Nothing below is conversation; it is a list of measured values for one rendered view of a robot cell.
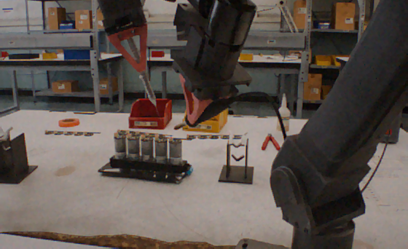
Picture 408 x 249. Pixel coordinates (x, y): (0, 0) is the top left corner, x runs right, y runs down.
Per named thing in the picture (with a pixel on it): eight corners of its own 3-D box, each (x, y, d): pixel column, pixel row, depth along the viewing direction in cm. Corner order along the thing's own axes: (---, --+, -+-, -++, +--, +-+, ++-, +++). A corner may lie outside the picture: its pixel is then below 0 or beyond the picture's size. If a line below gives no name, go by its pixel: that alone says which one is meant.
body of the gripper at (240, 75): (170, 68, 52) (181, 22, 47) (227, 65, 57) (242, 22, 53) (189, 96, 48) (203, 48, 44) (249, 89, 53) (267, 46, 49)
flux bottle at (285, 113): (283, 132, 94) (285, 95, 91) (273, 129, 96) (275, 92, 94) (291, 130, 96) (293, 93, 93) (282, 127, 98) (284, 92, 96)
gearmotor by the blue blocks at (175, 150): (180, 169, 66) (179, 143, 65) (167, 168, 67) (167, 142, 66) (183, 164, 69) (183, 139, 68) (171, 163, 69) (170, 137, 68)
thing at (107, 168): (190, 170, 69) (190, 164, 69) (179, 185, 63) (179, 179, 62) (115, 161, 73) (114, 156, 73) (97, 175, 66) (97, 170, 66)
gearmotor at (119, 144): (124, 163, 69) (122, 138, 68) (113, 162, 70) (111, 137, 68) (130, 159, 71) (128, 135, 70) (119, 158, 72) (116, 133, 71)
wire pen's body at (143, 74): (148, 98, 64) (124, 39, 61) (156, 95, 64) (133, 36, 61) (148, 100, 62) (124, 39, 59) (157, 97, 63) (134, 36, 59)
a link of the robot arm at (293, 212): (269, 162, 36) (311, 182, 31) (329, 148, 40) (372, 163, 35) (266, 218, 37) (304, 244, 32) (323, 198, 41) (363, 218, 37)
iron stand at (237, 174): (219, 194, 67) (216, 164, 60) (224, 156, 73) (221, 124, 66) (252, 196, 66) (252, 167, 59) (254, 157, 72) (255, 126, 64)
